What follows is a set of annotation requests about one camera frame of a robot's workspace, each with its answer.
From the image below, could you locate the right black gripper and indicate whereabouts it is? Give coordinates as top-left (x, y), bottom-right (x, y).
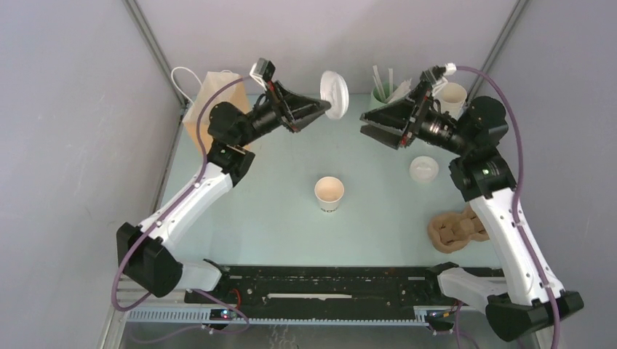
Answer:
top-left (359, 78), bottom-right (470, 156)

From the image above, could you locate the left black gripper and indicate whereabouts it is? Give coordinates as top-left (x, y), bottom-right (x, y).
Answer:
top-left (236, 81), bottom-right (331, 148)

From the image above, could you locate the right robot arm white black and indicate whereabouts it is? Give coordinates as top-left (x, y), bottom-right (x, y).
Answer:
top-left (360, 66), bottom-right (584, 348)

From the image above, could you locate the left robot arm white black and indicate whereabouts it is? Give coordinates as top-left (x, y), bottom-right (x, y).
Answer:
top-left (116, 81), bottom-right (332, 303)

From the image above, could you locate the brown paper takeout bag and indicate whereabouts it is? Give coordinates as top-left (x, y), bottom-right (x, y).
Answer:
top-left (182, 71), bottom-right (254, 156)

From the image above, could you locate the wrapped straw leftmost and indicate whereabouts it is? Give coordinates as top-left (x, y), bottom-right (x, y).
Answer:
top-left (373, 65), bottom-right (386, 103)

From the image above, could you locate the green straw holder cup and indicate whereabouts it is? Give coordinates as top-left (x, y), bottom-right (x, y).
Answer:
top-left (368, 82), bottom-right (399, 111)

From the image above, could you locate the stack of white plastic lids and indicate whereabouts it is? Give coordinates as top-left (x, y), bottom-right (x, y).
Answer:
top-left (409, 156), bottom-right (439, 183)

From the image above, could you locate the stack of white paper cups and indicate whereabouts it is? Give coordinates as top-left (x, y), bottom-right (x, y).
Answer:
top-left (437, 82), bottom-right (467, 119)

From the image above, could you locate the brown pulp cup carrier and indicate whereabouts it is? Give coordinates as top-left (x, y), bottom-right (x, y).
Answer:
top-left (427, 204), bottom-right (490, 254)

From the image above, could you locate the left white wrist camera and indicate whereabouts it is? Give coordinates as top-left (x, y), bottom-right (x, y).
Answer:
top-left (249, 58), bottom-right (276, 89)

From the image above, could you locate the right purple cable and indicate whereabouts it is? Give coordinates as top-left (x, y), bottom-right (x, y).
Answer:
top-left (455, 65), bottom-right (562, 349)

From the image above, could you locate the purple cable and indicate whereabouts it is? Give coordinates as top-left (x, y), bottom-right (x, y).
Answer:
top-left (455, 65), bottom-right (562, 349)
top-left (111, 74), bottom-right (256, 313)

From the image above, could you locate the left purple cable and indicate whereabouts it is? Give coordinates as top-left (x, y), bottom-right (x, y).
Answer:
top-left (111, 74), bottom-right (256, 313)

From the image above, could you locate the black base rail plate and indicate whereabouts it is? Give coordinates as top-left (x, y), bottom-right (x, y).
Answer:
top-left (210, 265), bottom-right (455, 320)

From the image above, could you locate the white cable duct strip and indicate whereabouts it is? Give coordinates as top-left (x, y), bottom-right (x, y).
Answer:
top-left (127, 307), bottom-right (428, 326)

